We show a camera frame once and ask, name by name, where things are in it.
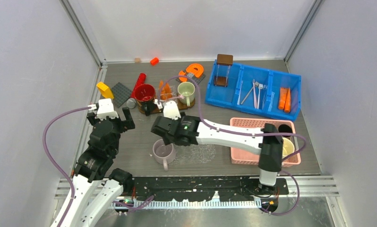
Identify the clear glass toothbrush holder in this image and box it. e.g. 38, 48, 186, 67
154, 83, 179, 109

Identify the small red block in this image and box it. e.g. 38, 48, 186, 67
150, 57, 159, 66

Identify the black mug in basket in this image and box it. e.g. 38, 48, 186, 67
278, 124, 293, 134

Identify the grey baseplate with orange track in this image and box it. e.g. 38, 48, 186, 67
176, 63, 205, 84

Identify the red glitter toy microphone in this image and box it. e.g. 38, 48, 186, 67
126, 73, 146, 109

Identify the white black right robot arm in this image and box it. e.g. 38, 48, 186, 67
151, 101, 283, 194

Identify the cream yellow mug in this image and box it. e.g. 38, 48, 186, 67
282, 137, 295, 158

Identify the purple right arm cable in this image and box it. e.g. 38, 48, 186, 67
157, 75, 307, 217

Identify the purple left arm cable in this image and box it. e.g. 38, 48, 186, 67
42, 105, 97, 227

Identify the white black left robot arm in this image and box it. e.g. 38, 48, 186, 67
52, 98, 135, 227

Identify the clear holder with brown lid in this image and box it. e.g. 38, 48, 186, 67
214, 54, 233, 87

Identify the beige grey toothbrush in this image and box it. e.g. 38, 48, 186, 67
241, 82, 259, 104

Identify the blue plastic organizer bin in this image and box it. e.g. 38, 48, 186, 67
205, 63, 302, 121

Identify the brown oval wooden tray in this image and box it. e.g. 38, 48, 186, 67
136, 97, 195, 116

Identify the pink plastic basket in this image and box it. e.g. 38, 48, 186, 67
230, 117, 301, 167

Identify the light green mug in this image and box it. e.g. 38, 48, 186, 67
177, 82, 196, 107

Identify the lilac translucent mug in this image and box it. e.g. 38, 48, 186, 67
152, 139, 176, 171

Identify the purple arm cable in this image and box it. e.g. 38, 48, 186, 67
157, 75, 307, 217
42, 105, 97, 227

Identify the yellow toy block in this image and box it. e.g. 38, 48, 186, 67
96, 82, 114, 99

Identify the dark grey studded baseplate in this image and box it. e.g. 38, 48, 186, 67
111, 82, 132, 108

